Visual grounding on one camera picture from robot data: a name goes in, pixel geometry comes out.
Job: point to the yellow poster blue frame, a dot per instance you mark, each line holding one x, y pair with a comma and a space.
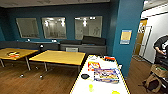
125, 36

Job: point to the small black bowl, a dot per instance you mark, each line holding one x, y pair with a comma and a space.
85, 76

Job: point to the wide wall window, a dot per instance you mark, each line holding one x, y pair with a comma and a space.
88, 28

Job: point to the white sheet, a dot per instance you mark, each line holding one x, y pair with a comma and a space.
108, 64

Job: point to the wooden table with red item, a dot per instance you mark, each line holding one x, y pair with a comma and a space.
23, 51

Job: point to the wall window with light reflections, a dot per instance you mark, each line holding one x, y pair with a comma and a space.
54, 27

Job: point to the cardboard box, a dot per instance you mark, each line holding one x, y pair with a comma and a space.
159, 70

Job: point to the black cushion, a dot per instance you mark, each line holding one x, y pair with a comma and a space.
94, 40

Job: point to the large wooden table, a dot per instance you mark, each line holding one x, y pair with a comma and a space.
60, 57

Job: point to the yellow perforated colander bowl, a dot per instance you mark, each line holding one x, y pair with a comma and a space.
115, 92

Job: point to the blue purple board game box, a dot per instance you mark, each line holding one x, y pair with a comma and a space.
106, 76

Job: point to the narrow wall window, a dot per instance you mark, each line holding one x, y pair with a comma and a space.
27, 27

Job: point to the red yellow board game box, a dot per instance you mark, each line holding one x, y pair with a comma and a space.
93, 65

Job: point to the person in black shirt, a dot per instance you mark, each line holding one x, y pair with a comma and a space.
161, 46

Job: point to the white gaming table yellow frame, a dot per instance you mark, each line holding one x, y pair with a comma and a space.
103, 86

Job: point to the red black item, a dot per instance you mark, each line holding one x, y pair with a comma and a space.
109, 58

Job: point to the grey sofa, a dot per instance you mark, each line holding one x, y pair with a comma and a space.
83, 49

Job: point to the dark low bench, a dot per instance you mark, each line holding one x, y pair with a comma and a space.
26, 45

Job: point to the red orange item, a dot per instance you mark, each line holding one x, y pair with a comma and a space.
12, 54

